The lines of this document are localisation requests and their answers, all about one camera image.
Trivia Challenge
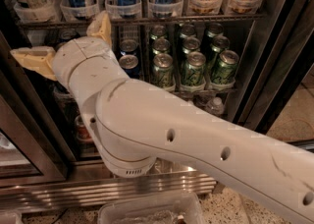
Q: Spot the clear plastic bin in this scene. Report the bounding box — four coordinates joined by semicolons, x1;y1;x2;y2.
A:
97;192;206;224

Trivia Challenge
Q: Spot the green can front right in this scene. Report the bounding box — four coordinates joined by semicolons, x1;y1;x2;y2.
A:
210;50;239;84

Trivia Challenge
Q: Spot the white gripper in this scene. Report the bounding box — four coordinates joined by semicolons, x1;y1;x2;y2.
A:
9;10;114;86

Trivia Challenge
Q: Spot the green can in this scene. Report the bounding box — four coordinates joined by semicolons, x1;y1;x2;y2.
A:
182;36;200;54
181;51;206;86
152;38;171;54
210;50;239;84
152;53;175;89
207;35;230;68

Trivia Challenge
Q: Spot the stainless steel fridge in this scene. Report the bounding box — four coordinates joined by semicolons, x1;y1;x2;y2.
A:
1;0;313;212

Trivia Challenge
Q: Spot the water bottle right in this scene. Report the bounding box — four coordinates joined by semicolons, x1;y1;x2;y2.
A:
205;97;225;116

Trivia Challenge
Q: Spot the green can front middle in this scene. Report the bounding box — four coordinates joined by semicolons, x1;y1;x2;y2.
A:
181;51;206;86

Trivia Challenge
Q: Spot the green can front left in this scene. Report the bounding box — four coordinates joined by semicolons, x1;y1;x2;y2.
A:
152;53;175;89

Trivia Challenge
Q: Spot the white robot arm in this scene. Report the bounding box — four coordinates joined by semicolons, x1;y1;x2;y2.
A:
11;12;314;224

